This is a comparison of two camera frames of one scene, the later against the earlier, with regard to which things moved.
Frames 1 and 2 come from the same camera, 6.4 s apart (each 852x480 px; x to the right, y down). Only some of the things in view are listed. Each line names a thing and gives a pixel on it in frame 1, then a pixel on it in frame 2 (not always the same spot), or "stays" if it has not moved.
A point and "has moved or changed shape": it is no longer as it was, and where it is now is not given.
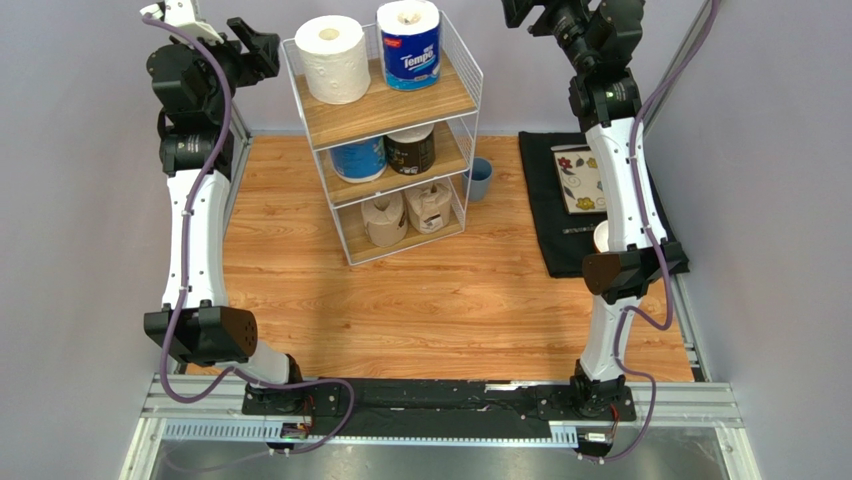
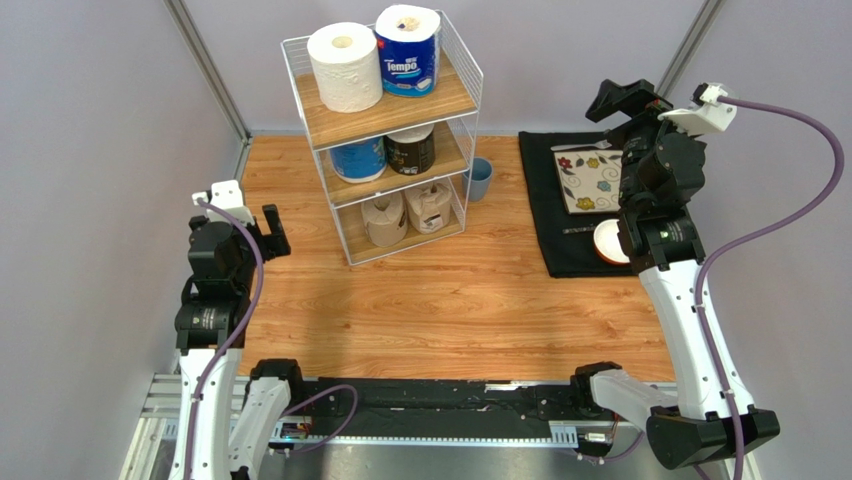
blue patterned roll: x=360 y=162 stays
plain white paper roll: x=335 y=59 has moved or changed shape
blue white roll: x=410 y=37 stays
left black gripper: x=261 y=61 to x=272 y=244
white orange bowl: x=601 y=237 stays
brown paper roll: x=385 y=218 stays
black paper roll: x=411 y=151 stays
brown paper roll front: x=428 y=207 stays
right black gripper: x=532 y=14 to x=629 y=110
